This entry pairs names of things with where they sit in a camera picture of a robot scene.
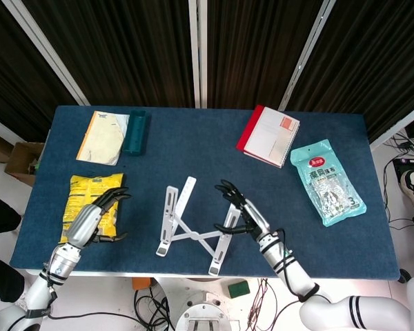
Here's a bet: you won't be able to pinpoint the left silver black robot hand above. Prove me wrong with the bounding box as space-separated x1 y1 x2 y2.
60 185 134 248

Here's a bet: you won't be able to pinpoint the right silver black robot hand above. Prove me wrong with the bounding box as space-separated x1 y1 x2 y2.
213 179 280 244

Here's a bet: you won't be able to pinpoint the white folding laptop stand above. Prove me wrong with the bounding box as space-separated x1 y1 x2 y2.
155 176 242 277

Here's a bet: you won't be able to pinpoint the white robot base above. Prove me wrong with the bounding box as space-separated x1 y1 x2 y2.
158 277 242 331

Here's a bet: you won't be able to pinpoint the yellow snack bag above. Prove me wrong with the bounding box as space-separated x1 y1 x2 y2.
60 172 126 244

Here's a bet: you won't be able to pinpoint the green block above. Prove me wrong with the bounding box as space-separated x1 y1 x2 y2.
227 281 251 299

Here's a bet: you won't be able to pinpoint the light blue snack pouch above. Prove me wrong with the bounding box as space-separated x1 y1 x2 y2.
289 139 368 228

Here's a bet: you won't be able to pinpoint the beige paper booklet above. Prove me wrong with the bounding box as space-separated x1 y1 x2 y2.
75 110 130 166

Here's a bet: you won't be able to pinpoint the orange object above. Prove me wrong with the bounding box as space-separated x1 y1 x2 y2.
131 277 155 290

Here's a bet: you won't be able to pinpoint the white spiral notebook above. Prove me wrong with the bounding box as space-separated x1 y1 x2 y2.
243 106 301 169

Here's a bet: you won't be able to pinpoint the person in black clothing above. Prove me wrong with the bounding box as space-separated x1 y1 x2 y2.
0 189 26 305

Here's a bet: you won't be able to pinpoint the red cover book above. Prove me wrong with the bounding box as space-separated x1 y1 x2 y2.
236 104 265 152

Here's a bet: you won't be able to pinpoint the blue felt table mat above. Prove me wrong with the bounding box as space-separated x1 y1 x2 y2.
10 105 401 282

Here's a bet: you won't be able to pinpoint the open cardboard box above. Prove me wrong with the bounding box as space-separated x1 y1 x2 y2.
3 141 45 187

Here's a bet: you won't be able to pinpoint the teal plastic tray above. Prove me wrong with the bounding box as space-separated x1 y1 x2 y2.
122 109 152 157

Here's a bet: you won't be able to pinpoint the black pleated curtain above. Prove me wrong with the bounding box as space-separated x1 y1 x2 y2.
0 0 414 144

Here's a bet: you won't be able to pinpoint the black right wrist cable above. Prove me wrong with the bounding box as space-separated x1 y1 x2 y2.
275 228 320 303

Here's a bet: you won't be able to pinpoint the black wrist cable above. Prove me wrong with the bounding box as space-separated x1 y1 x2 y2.
275 228 320 303
42 263 58 301

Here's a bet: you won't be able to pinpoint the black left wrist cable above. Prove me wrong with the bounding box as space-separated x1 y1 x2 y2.
42 263 58 301

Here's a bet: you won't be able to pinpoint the red thin wires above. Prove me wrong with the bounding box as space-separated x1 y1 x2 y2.
246 278 280 331

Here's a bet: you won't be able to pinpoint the black floor cables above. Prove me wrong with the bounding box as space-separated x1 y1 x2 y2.
133 288 177 331

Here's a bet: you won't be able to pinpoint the white aluminium frame post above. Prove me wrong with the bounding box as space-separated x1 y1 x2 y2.
368 99 414 152
279 0 335 111
188 0 208 110
1 0 90 106

